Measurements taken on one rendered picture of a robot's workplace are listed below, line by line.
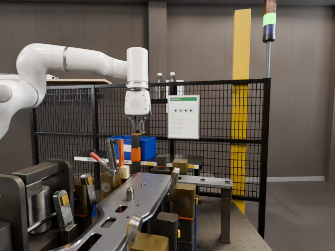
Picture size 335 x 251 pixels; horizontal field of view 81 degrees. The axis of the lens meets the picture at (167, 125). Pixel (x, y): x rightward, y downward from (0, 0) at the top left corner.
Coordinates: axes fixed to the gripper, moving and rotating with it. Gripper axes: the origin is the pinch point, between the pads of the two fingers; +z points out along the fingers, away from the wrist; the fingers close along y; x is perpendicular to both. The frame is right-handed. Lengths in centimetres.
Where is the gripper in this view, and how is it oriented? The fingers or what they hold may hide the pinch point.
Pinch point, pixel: (138, 127)
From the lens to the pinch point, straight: 82.5
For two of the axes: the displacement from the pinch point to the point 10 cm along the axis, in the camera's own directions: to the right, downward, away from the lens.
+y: 9.7, 0.2, -2.2
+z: 0.0, 10.0, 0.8
